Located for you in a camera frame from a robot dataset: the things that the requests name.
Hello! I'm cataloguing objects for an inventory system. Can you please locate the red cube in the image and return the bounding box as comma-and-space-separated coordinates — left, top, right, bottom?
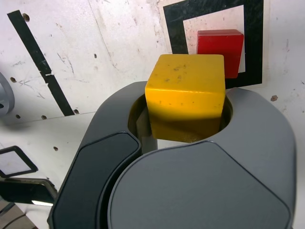
196, 29, 245, 79

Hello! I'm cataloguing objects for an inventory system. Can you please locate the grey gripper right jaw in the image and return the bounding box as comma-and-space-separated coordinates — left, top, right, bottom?
107, 87, 297, 229

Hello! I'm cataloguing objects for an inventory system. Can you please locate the black tape strip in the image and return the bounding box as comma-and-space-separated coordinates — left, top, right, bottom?
7, 10, 74, 117

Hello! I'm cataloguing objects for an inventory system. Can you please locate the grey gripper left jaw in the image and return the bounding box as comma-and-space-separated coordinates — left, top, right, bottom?
47, 81, 158, 229

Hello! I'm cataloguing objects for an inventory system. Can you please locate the black tape square outline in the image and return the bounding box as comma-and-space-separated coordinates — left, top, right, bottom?
163, 0, 264, 90

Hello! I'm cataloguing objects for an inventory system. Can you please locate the black glossy flat device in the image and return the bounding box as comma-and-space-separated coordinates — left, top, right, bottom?
0, 177, 58, 206

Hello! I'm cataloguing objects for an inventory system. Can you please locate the small black square frame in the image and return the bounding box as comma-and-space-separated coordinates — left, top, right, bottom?
0, 145, 39, 178

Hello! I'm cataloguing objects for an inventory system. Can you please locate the yellow cube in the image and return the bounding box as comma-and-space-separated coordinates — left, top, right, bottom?
144, 54, 226, 142

